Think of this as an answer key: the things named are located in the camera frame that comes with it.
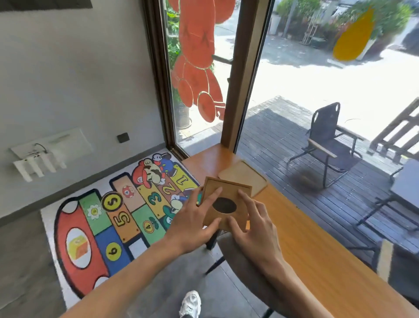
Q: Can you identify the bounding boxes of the grey plant pot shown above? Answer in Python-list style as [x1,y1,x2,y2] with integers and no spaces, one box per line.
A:
[176,101,192,130]

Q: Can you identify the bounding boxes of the orange cartoon window sticker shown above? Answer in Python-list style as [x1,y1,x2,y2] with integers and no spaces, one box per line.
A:
[168,0,237,124]

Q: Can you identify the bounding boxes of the brown window frame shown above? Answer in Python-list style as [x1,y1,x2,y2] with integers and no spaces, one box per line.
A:
[142,0,276,162]

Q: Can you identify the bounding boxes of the black folding outdoor chair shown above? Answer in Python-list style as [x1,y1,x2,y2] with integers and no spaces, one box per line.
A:
[288,102,366,189]

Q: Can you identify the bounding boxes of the dark outdoor table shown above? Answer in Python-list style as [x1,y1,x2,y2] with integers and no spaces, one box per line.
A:
[356,159,419,234]

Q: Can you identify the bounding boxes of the flat wooden tray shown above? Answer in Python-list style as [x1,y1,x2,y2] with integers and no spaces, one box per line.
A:
[218,160,269,198]

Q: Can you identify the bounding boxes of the grey round stool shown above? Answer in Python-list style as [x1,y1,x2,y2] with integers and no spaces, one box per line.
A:
[205,230,288,318]

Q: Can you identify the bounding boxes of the yellow window sticker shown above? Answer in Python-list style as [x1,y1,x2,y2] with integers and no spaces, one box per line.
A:
[333,7,376,62]

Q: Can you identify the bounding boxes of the person's right forearm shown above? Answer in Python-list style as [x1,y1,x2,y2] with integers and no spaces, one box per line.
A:
[260,255,335,318]

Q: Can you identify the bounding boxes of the person's right hand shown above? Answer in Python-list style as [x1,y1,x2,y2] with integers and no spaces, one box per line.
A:
[228,189,285,270]

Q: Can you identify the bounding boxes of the grey cushioned chair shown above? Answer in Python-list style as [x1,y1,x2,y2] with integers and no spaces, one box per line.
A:
[376,238,419,301]

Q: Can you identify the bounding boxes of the wooden box with oval hole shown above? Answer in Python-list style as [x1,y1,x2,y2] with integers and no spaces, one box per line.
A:
[199,176,253,232]

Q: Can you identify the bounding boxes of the wooden slatted fence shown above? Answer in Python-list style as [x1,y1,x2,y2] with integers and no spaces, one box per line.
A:
[369,97,419,163]

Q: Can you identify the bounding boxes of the person's left forearm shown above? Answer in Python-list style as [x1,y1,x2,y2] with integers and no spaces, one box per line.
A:
[60,235,188,318]

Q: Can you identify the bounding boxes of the dark wall picture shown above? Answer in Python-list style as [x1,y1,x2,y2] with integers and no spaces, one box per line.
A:
[0,0,93,12]

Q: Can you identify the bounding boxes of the person's left hand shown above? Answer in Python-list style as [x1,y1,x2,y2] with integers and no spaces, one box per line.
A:
[164,187,223,256]

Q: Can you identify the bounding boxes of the colourful cartoon play rug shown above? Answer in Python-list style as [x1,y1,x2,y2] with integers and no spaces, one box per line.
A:
[41,149,211,309]

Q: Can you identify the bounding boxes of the white sneaker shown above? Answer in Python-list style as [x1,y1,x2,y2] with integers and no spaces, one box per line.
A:
[179,290,202,318]

